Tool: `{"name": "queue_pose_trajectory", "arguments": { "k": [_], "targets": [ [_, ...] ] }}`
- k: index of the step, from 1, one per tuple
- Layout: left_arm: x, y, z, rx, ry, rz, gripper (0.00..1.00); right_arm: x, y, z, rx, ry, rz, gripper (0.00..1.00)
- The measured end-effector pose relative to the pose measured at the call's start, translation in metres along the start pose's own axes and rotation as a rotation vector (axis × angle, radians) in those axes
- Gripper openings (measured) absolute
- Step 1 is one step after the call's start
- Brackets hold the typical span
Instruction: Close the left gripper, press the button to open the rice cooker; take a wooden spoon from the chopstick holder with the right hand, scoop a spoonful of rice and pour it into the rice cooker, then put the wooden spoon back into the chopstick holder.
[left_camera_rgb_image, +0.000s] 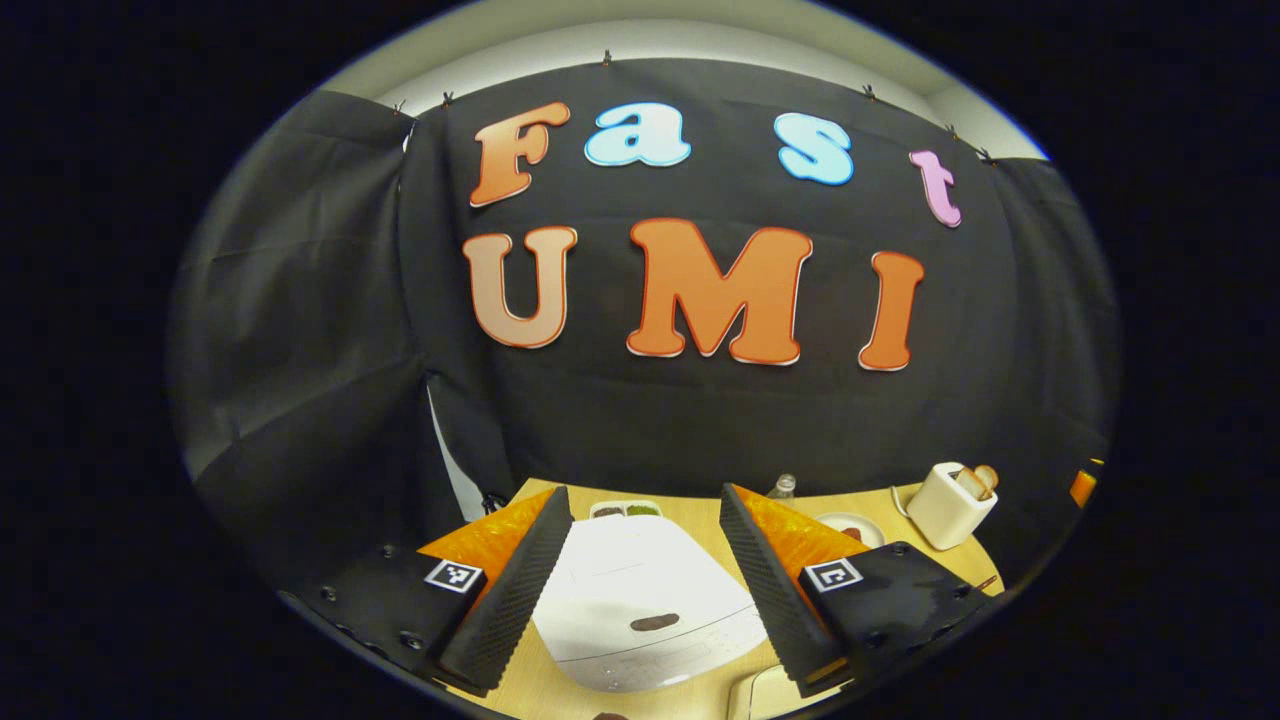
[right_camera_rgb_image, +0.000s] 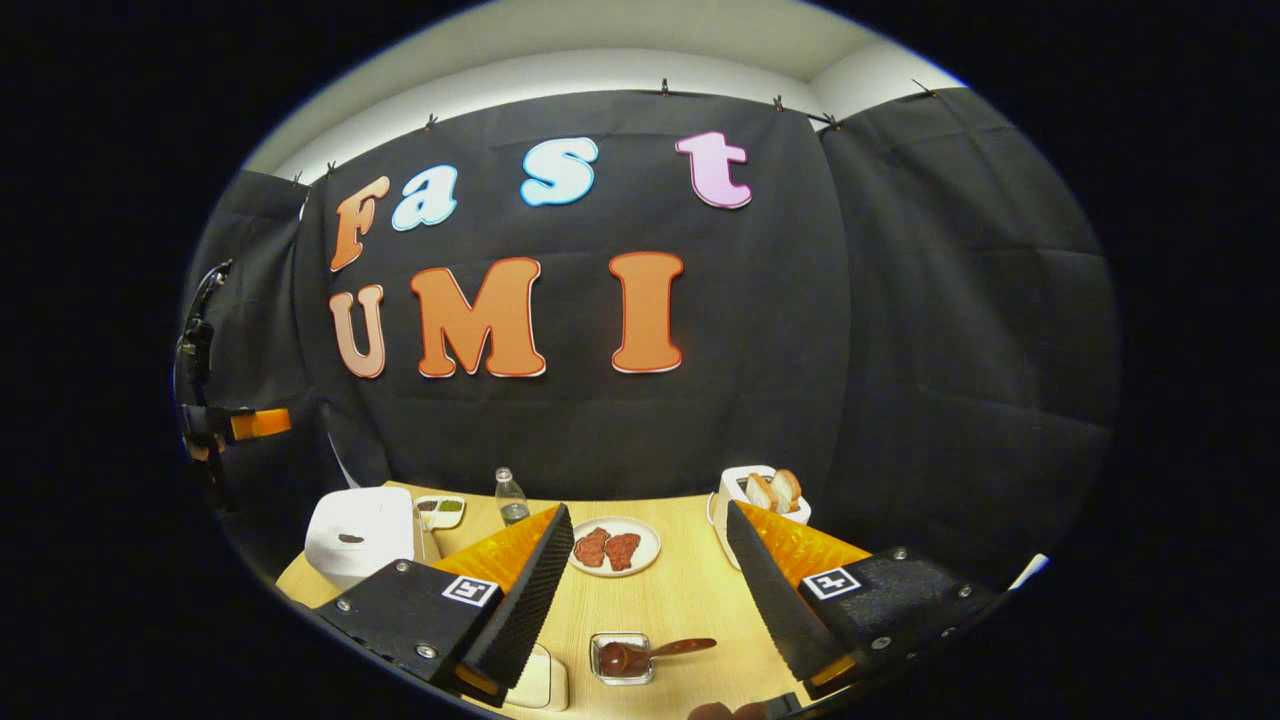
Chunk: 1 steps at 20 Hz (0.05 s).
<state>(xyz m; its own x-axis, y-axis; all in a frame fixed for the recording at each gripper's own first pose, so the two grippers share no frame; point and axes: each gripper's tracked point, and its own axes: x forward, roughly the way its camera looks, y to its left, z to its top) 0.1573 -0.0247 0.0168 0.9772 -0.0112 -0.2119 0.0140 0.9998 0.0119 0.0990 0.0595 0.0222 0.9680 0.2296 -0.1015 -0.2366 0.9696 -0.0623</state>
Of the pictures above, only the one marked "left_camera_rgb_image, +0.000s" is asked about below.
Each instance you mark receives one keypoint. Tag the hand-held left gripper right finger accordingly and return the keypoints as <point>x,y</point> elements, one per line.
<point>770,600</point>

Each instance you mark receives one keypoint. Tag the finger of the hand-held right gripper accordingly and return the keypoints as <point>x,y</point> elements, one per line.
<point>1083,485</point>

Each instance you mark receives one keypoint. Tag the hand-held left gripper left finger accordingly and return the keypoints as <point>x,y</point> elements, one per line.
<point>515,600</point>

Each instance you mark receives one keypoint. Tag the white rice cooker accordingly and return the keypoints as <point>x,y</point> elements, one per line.
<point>640,580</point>

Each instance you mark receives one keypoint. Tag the toasted bread slice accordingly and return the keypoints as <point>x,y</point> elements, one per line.
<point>987,477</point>
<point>968,483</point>

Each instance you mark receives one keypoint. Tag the white oval plate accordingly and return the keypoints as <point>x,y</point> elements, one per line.
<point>830,520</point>

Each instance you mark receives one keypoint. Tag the clear plastic water bottle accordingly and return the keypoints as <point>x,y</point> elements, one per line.
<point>783,488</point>

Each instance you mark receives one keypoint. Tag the white toaster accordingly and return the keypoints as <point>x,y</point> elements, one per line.
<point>945,515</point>

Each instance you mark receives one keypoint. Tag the small white divided dish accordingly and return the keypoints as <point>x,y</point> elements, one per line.
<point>640,510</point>

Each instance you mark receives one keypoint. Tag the black backdrop cloth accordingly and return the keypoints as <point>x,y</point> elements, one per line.
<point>650,430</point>

